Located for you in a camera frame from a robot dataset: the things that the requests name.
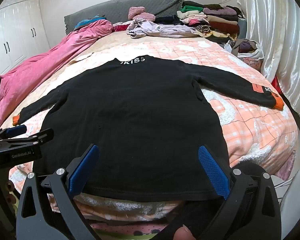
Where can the dark navy garment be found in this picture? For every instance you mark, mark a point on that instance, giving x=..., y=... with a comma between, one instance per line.
x=167, y=20

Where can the pink quilt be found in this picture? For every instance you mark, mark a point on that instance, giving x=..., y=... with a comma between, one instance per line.
x=47, y=65

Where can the pink fluffy garment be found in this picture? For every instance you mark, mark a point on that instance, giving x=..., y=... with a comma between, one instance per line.
x=140, y=13

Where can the white wardrobe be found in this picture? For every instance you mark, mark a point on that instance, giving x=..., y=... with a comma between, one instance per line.
x=12, y=30

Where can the grey quilted headboard cover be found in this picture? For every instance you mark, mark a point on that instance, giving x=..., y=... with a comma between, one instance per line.
x=120, y=7

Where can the orange plaid fleece blanket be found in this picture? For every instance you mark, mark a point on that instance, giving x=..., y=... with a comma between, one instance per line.
x=252, y=122

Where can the red bag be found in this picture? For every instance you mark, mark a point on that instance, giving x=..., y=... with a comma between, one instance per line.
x=275, y=83

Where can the dark cloth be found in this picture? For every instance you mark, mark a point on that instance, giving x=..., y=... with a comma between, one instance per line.
x=190, y=215

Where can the black sweater with orange cuffs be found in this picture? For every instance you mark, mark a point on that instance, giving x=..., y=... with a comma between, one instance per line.
x=130, y=110

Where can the pile of folded clothes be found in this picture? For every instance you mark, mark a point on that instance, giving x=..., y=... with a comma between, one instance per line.
x=220, y=22

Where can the bag of clothes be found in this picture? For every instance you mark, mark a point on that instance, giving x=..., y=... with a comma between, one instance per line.
x=247, y=50

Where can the blue cloth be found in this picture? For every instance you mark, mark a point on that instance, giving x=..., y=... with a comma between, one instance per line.
x=90, y=21

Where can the white satin curtain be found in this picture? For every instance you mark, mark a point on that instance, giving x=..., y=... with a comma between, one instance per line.
x=277, y=35

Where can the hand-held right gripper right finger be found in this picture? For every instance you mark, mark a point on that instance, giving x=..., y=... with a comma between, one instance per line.
x=213, y=170

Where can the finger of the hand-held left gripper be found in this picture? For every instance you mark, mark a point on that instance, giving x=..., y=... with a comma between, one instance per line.
x=16, y=130
x=40, y=136

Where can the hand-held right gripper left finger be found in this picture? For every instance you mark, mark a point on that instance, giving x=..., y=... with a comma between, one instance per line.
x=83, y=170

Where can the red cloth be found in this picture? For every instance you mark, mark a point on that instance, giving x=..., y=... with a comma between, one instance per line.
x=121, y=27

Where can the person's right hand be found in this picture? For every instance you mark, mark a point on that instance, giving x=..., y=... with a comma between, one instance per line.
x=185, y=233

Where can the lilac garment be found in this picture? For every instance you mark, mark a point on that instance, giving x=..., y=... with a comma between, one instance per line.
x=160, y=30

